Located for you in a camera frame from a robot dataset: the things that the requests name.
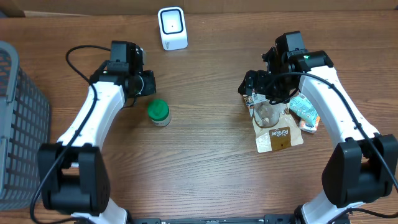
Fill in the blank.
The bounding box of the teal wet wipes pack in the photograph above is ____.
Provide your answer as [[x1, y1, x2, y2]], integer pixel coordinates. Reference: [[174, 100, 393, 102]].
[[289, 93, 318, 125]]

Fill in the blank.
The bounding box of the green lid jar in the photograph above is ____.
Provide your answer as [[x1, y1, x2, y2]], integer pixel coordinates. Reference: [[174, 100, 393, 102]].
[[147, 99, 171, 127]]

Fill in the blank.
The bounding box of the beige brown snack pouch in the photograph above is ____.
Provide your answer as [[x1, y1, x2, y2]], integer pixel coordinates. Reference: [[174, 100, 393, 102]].
[[243, 93, 303, 153]]

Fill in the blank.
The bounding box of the orange tissue pack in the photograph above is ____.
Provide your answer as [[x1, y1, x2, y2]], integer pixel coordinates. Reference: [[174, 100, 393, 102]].
[[298, 116, 320, 134]]

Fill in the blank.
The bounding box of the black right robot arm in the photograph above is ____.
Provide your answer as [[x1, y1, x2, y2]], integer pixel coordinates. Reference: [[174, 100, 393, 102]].
[[238, 31, 397, 223]]

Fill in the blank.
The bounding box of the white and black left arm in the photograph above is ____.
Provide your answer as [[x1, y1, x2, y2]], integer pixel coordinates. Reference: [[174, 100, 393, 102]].
[[29, 40, 156, 223]]

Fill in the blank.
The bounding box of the white barcode scanner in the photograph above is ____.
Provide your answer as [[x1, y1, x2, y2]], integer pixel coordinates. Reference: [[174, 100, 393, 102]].
[[157, 6, 188, 51]]

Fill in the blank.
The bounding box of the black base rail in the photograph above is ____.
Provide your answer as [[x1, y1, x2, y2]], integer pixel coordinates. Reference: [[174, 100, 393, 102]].
[[127, 214, 305, 224]]

